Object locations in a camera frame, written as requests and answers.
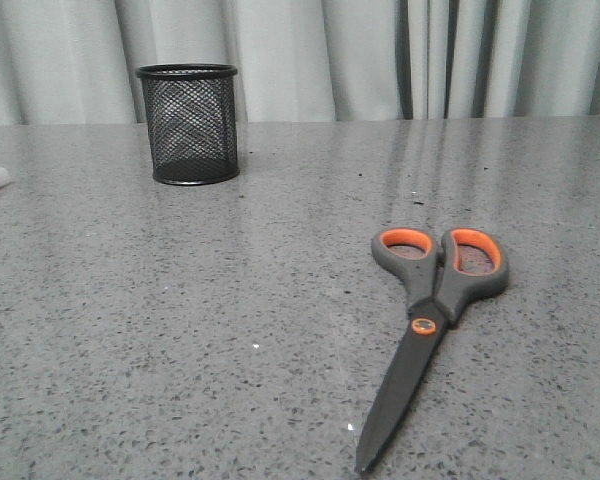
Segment grey orange handled scissors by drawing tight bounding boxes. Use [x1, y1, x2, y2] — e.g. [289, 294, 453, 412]
[355, 227, 509, 475]

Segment black mesh pen holder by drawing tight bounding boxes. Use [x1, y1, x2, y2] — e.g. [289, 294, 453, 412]
[136, 64, 239, 186]

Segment grey curtain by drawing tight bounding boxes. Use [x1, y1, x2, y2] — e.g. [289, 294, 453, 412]
[0, 1, 600, 125]

